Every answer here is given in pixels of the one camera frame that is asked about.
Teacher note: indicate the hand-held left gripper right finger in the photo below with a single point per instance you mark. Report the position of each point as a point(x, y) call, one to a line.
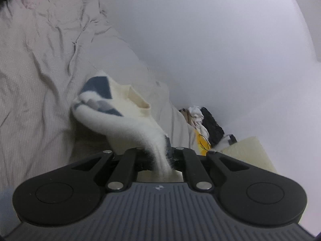
point(190, 165)

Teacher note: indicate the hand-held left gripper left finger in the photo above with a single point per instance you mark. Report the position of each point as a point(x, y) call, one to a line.
point(125, 165)

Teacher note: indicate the cream sweater with blue-grey stripes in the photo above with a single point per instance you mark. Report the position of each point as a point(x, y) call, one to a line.
point(125, 121)

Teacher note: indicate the yellow printed cloth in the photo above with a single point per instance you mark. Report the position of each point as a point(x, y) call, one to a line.
point(202, 144)

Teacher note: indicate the black bag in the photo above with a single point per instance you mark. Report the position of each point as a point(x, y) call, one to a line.
point(213, 128)

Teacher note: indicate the white crumpled cloth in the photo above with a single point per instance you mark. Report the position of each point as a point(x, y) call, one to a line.
point(196, 119)

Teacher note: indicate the cardboard box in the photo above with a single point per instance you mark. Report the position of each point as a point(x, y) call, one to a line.
point(185, 114)

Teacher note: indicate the cream padded furniture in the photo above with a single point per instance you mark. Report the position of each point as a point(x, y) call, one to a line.
point(250, 153)

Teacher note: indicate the grey bed duvet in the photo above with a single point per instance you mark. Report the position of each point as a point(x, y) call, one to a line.
point(37, 80)

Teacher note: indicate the black wall charger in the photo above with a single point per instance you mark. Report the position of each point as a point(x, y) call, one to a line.
point(232, 139)

